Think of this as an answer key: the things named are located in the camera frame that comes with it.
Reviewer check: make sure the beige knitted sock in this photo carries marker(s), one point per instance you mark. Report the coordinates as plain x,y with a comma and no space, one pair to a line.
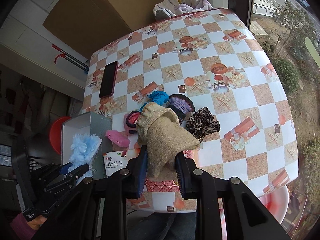
159,129

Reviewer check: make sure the brown cardboard panel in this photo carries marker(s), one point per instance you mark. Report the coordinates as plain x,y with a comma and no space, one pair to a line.
88,25

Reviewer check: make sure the left hand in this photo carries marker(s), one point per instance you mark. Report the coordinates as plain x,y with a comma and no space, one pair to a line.
36,222

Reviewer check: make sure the leopard print cloth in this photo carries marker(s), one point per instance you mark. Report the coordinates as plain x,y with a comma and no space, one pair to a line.
202,123

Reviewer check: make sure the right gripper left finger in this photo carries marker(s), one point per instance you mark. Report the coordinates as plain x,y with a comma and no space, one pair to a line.
140,169

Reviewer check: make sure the checkered patterned tablecloth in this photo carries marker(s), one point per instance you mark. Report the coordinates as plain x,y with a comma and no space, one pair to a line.
214,60

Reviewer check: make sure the pink black knitted sock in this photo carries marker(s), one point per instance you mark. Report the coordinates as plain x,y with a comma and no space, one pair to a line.
130,122

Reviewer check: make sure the black smartphone red case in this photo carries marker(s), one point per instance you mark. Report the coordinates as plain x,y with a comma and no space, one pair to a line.
109,80

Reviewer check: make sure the floral tissue pack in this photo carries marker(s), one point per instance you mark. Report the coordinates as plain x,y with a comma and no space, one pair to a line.
115,161

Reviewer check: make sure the red plastic stool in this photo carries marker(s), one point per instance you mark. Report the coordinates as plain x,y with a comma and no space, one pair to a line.
55,133

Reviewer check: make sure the pink white plastic stool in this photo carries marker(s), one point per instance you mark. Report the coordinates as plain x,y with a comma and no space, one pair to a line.
277,203

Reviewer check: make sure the blue cloth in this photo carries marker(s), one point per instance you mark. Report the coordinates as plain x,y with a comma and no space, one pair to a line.
159,97

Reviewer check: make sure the light blue fluffy duster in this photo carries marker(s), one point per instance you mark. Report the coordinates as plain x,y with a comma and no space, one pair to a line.
84,148

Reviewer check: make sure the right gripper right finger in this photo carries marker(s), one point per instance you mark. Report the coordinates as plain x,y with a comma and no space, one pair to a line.
183,175

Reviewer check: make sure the pile of clothes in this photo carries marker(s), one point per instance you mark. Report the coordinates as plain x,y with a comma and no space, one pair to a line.
171,8

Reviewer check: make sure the purple black knitted hat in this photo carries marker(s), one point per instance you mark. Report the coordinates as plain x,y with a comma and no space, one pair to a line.
181,105

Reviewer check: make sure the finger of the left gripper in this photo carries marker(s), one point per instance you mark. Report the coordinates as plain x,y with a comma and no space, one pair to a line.
64,168
69,180

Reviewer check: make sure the pink foam sponge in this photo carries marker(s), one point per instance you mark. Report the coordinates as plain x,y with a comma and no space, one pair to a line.
117,138

